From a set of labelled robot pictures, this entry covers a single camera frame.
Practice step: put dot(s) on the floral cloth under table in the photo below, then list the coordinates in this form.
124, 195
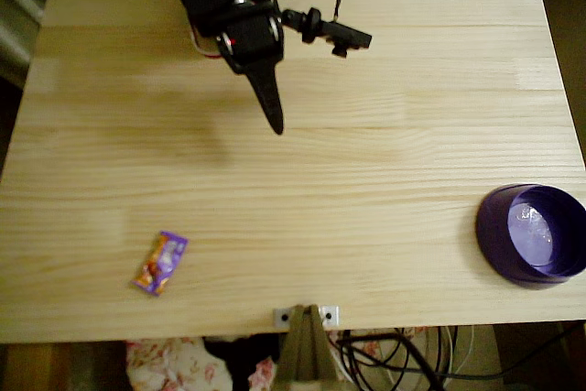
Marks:
174, 363

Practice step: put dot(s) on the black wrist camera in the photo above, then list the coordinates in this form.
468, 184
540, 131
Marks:
348, 36

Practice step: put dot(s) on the purple plastic bowl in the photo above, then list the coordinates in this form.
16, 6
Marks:
492, 235

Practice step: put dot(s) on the black cloth bundle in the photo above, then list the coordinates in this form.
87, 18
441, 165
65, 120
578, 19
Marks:
238, 359

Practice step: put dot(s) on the metal table clamp bracket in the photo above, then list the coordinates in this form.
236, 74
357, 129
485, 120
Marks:
304, 354

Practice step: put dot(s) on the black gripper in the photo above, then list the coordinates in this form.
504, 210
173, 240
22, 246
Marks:
255, 61

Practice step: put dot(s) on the silver metal bracket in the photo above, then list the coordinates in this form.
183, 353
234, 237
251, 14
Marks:
334, 315

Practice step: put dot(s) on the purple orange candy wrapper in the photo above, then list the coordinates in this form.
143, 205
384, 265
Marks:
160, 263

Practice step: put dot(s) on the grey pleated curtain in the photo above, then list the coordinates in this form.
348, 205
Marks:
18, 6

